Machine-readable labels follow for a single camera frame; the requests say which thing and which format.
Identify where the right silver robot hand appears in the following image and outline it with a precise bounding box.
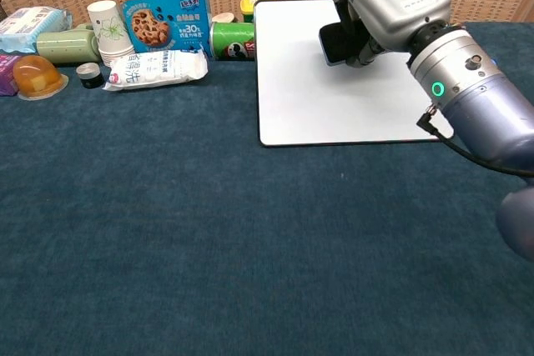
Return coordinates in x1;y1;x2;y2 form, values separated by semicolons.
331;0;453;68

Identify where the black blue whiteboard eraser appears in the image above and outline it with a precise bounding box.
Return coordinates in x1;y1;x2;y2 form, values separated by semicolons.
319;21;355;67

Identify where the green Pringles can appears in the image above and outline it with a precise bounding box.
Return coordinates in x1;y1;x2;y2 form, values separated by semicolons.
209;20;257;62

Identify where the blue cookie box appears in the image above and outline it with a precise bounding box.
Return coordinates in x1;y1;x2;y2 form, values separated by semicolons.
116;0;213;62

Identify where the white detergent refill bag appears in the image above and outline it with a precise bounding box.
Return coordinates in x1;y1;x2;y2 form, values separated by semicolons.
102;48;209;92

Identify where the stack of white paper cups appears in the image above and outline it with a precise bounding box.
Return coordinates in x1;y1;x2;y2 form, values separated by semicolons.
86;0;136;68

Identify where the blue table cloth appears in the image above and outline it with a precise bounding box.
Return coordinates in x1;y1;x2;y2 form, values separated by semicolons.
0;21;534;356

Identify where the small black jar silver lid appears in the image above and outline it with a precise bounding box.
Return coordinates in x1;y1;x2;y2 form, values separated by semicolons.
75;62;104;90

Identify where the light green thermos bottle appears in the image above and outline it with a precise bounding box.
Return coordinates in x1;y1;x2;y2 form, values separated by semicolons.
35;23;102;64

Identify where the white wet wipes pack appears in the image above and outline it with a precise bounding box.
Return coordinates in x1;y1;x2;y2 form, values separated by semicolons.
0;6;73;55

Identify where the orange jelly pudding cup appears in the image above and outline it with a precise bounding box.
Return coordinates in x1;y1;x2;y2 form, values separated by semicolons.
12;54;69;101

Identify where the purple packet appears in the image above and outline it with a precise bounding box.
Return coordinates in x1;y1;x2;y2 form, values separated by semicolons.
0;53;22;97

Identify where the white whiteboard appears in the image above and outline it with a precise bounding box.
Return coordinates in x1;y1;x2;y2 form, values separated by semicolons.
252;0;455;148

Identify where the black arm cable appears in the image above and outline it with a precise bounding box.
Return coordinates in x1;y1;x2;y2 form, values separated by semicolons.
416;106;534;178

